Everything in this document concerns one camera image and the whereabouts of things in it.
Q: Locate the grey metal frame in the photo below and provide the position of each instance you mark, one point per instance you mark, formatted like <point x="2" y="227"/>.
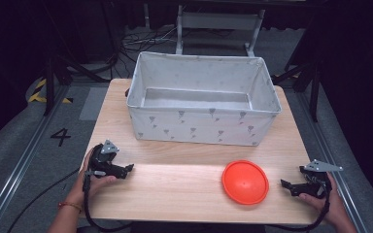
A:
<point x="220" y="21"/>

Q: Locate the orange plastic bowl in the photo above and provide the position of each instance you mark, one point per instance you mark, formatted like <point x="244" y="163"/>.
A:
<point x="245" y="183"/>

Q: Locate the white fabric storage box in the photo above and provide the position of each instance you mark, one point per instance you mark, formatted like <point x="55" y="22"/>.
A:
<point x="204" y="100"/>

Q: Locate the person's left hand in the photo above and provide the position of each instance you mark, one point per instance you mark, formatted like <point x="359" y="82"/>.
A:
<point x="98" y="183"/>

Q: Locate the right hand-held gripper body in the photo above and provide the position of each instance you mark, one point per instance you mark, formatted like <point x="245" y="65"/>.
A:
<point x="315" y="181"/>

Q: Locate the yellow black hazard tape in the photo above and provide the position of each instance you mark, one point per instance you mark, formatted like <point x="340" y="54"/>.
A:
<point x="39" y="92"/>

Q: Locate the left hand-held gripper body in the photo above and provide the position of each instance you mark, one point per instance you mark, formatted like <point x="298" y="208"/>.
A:
<point x="102" y="161"/>

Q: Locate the grey metal floor rail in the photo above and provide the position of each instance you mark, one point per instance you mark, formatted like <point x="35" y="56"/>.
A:
<point x="333" y="155"/>
<point x="22" y="161"/>

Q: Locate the person's right hand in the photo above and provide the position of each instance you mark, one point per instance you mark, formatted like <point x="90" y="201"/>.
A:
<point x="335" y="207"/>

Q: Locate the black metal stand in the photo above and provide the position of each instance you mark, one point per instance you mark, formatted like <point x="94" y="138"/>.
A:
<point x="314" y="87"/>
<point x="50" y="81"/>

